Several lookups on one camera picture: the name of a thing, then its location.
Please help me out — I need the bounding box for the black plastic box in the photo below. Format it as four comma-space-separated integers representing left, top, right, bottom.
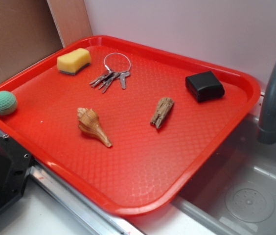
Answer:
185, 71, 225, 102

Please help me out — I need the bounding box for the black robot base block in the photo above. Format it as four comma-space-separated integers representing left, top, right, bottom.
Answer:
0, 137, 33, 214

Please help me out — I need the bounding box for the red plastic tray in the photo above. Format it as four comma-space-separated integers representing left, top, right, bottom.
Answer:
0, 36, 260, 216

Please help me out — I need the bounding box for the grey plastic sink basin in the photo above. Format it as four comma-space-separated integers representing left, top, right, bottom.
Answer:
172, 115, 276, 235

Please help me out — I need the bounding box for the brown cardboard panel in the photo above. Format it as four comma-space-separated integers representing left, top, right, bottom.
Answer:
0, 0, 62, 83

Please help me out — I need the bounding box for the green textured ball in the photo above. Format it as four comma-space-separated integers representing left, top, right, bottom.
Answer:
0, 91, 18, 116

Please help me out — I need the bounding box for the piece of driftwood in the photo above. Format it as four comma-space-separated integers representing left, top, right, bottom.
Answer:
150, 97, 175, 130

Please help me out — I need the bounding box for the aluminium rail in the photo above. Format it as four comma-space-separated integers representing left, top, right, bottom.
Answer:
0, 115, 131, 235

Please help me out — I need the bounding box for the bunch of silver keys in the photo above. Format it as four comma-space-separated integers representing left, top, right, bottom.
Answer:
89, 70, 120, 94

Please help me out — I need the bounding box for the brown spiral seashell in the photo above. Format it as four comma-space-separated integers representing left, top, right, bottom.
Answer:
77, 107, 113, 147

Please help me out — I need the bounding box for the yellow sponge with grey pad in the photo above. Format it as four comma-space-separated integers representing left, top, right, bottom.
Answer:
57, 48, 92, 75

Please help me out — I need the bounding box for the silver single key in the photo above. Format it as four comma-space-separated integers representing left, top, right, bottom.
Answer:
118, 71, 131, 89

